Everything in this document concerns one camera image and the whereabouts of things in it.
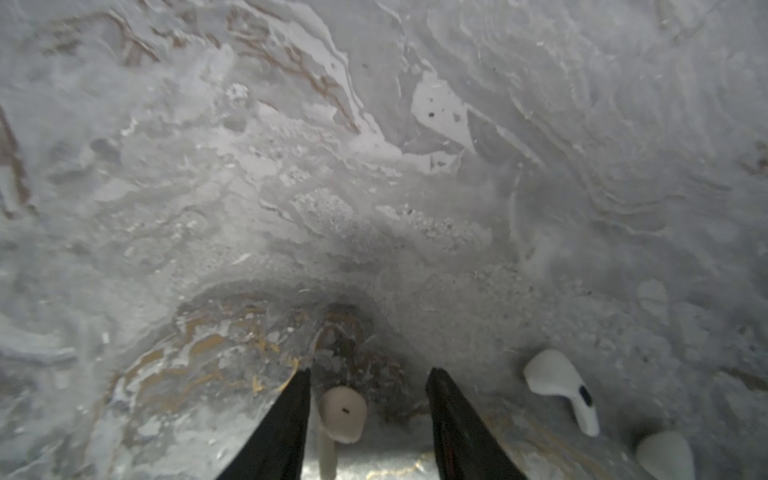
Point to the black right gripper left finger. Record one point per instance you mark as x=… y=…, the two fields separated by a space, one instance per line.
x=276 y=448

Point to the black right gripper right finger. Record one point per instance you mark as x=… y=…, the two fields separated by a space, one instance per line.
x=464 y=447

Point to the white wireless earbud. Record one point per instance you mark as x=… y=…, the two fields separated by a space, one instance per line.
x=666 y=455
x=551 y=373
x=342 y=418

